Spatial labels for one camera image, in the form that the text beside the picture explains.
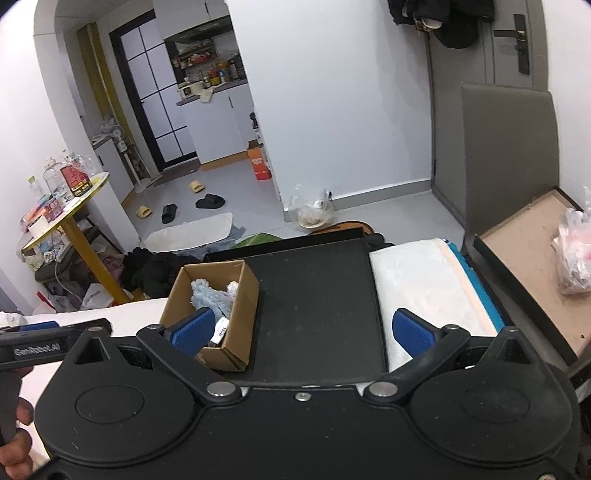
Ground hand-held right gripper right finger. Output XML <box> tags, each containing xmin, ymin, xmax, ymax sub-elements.
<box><xmin>362</xmin><ymin>308</ymin><xmax>552</xmax><ymax>403</ymax></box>

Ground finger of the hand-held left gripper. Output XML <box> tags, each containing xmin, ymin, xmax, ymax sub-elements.
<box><xmin>0</xmin><ymin>318</ymin><xmax>114</xmax><ymax>341</ymax></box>

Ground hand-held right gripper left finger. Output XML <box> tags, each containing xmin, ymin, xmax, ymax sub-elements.
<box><xmin>60</xmin><ymin>307</ymin><xmax>243</xmax><ymax>403</ymax></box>

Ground grey fluffy plush toy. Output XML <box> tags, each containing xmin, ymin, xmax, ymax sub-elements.
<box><xmin>191</xmin><ymin>278</ymin><xmax>241</xmax><ymax>319</ymax></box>

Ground brown cardboard box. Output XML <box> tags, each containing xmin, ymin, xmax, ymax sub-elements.
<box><xmin>159</xmin><ymin>260</ymin><xmax>260</xmax><ymax>372</ymax></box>

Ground black tray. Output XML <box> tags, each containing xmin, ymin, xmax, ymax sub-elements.
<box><xmin>203</xmin><ymin>231</ymin><xmax>391</xmax><ymax>387</ymax></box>

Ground person's left hand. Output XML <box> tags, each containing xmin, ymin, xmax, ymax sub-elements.
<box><xmin>0</xmin><ymin>396</ymin><xmax>35</xmax><ymax>469</ymax></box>

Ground white red printed plastic bag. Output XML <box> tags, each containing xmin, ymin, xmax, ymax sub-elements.
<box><xmin>81</xmin><ymin>281</ymin><xmax>116</xmax><ymax>310</ymax></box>

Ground white bed blanket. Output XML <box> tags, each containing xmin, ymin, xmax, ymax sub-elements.
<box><xmin>0</xmin><ymin>237</ymin><xmax>502</xmax><ymax>467</ymax></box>

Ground cluttered black low shelf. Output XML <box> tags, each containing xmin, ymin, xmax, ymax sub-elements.
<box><xmin>34</xmin><ymin>217</ymin><xmax>116</xmax><ymax>296</ymax></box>

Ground black clothes pile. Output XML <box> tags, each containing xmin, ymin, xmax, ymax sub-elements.
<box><xmin>121</xmin><ymin>247</ymin><xmax>204</xmax><ymax>300</ymax></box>

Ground teal bed sheet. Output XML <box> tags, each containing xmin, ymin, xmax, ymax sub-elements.
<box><xmin>445</xmin><ymin>239</ymin><xmax>511</xmax><ymax>326</ymax></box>

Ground yellow round table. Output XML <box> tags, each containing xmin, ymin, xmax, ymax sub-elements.
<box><xmin>21</xmin><ymin>172</ymin><xmax>132</xmax><ymax>305</ymax></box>

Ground white fluffy floor mat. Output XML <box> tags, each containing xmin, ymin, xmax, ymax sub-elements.
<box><xmin>145</xmin><ymin>211</ymin><xmax>234</xmax><ymax>252</ymax></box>

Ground green leaf floor mat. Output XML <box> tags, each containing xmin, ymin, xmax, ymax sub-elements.
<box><xmin>229</xmin><ymin>232</ymin><xmax>282</xmax><ymax>250</ymax></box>

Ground small pink box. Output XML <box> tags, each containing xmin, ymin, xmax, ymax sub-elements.
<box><xmin>21</xmin><ymin>194</ymin><xmax>63</xmax><ymax>227</ymax></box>

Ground orange floor mat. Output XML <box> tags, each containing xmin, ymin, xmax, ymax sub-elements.
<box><xmin>309</xmin><ymin>220</ymin><xmax>375</xmax><ymax>236</ymax></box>

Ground red patterned box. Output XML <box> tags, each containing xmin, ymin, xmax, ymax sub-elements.
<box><xmin>60</xmin><ymin>164</ymin><xmax>93</xmax><ymax>197</ymax></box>

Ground white standing fan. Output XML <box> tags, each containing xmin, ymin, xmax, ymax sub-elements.
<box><xmin>99</xmin><ymin>117</ymin><xmax>162</xmax><ymax>193</ymax></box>

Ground clear glass jar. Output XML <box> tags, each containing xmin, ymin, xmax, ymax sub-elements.
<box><xmin>44</xmin><ymin>157</ymin><xmax>68</xmax><ymax>197</ymax></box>

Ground clear plastic bag with bowl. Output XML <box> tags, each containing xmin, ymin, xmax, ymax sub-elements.
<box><xmin>288</xmin><ymin>183</ymin><xmax>335</xmax><ymax>229</ymax></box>

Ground dark doormat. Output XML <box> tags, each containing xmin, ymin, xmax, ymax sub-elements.
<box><xmin>154</xmin><ymin>159</ymin><xmax>201</xmax><ymax>186</ymax></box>

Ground small white cabinet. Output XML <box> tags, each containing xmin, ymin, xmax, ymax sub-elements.
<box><xmin>92</xmin><ymin>138</ymin><xmax>134</xmax><ymax>204</ymax></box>

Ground clear plastic bag pink contents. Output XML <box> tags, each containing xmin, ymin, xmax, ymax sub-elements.
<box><xmin>556</xmin><ymin>207</ymin><xmax>591</xmax><ymax>296</ymax></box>

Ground orange carton box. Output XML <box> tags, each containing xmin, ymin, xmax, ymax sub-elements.
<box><xmin>246</xmin><ymin>140</ymin><xmax>273</xmax><ymax>181</ymax></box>

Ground grey upholstered panel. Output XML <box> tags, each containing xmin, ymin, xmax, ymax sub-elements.
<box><xmin>461</xmin><ymin>83</ymin><xmax>561</xmax><ymax>252</ymax></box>

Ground white kitchen cabinet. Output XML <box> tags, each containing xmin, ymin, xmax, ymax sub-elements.
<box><xmin>175</xmin><ymin>78</ymin><xmax>254</xmax><ymax>169</ymax></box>

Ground black framed glass door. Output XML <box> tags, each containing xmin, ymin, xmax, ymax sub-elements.
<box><xmin>108</xmin><ymin>21</ymin><xmax>199</xmax><ymax>174</ymax></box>

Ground group of condiment bottles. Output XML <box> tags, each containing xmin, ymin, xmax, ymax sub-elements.
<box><xmin>198</xmin><ymin>62</ymin><xmax>230</xmax><ymax>88</ymax></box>

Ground kitchen spice shelf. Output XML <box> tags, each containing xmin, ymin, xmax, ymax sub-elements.
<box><xmin>178</xmin><ymin>46</ymin><xmax>218</xmax><ymax>70</ymax></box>

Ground grey door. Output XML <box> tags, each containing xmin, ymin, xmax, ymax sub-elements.
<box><xmin>425</xmin><ymin>0</ymin><xmax>550</xmax><ymax>232</ymax></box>

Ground hanging dark clothes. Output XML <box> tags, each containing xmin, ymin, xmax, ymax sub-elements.
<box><xmin>387</xmin><ymin>0</ymin><xmax>495</xmax><ymax>49</ymax></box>

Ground brown board with black frame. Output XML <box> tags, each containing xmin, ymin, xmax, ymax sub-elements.
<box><xmin>473</xmin><ymin>186</ymin><xmax>591</xmax><ymax>367</ymax></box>

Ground black door lock handle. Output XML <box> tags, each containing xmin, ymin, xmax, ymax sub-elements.
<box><xmin>493</xmin><ymin>13</ymin><xmax>529</xmax><ymax>75</ymax></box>

